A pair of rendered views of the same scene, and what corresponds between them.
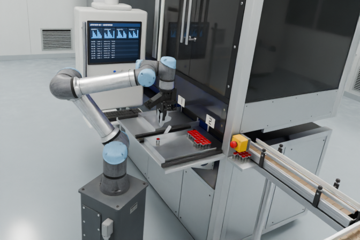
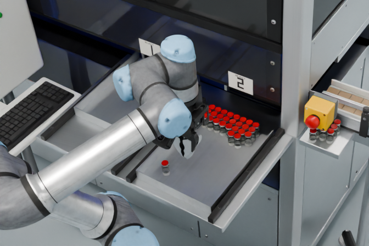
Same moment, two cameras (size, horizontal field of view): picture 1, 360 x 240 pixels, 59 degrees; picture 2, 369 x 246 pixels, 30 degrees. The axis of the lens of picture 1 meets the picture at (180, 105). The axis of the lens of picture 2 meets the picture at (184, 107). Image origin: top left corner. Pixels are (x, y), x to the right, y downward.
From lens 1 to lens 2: 80 cm
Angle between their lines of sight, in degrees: 25
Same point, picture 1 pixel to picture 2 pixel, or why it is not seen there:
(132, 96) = (21, 60)
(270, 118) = (344, 33)
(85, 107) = not seen: hidden behind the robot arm
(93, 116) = (65, 208)
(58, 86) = (7, 214)
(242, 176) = not seen: hidden behind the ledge
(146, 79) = (178, 126)
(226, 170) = (298, 156)
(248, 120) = (318, 62)
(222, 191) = (296, 189)
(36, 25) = not seen: outside the picture
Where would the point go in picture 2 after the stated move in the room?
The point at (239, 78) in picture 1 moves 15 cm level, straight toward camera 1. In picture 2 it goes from (300, 7) to (320, 42)
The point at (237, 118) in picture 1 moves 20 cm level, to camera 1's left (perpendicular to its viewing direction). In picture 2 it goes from (304, 73) to (239, 95)
